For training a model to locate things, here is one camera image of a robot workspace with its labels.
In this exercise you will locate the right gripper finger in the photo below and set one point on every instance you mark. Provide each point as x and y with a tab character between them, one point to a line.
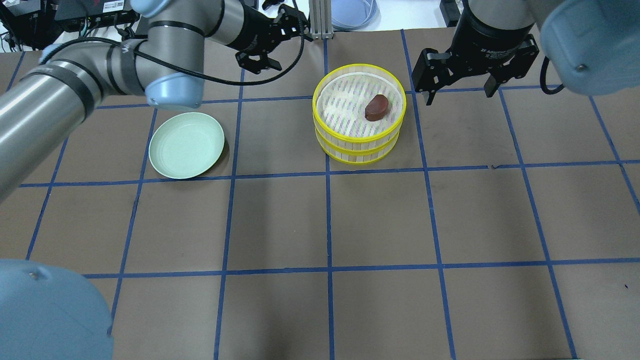
435	70
516	68

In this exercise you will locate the brown bun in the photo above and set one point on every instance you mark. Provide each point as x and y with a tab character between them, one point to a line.
377	108

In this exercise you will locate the blue plate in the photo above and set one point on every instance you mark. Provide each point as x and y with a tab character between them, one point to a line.
350	15

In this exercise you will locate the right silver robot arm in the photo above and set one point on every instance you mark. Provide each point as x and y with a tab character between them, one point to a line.
590	47

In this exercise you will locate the black power adapter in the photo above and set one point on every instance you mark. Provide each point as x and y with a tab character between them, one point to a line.
451	11

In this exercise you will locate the aluminium frame post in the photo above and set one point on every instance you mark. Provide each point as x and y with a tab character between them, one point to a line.
320	17

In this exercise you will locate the green plate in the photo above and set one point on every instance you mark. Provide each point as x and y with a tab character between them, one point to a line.
186	145

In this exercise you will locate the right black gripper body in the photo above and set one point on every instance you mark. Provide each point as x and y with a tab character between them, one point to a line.
492	39

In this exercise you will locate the yellow bamboo steamer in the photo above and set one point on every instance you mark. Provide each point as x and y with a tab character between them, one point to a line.
356	157
340	99

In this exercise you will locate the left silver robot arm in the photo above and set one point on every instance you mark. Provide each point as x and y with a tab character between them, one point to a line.
52	313

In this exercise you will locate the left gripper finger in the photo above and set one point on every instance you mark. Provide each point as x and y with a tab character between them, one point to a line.
257	62
290	23

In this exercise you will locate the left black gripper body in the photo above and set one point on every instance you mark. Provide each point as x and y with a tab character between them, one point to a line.
251	31

